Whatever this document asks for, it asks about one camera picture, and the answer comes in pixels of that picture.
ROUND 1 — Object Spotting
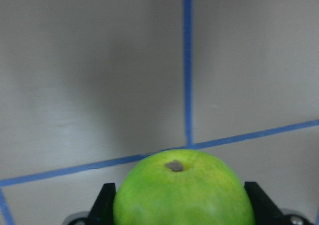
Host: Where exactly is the green apple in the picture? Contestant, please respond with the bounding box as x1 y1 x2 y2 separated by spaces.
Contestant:
113 149 256 225

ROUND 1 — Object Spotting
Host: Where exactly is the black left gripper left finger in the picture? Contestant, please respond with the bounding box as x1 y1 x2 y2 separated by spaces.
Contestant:
87 183 116 225

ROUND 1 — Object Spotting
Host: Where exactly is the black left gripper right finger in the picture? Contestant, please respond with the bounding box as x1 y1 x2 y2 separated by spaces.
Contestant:
244 182 284 225

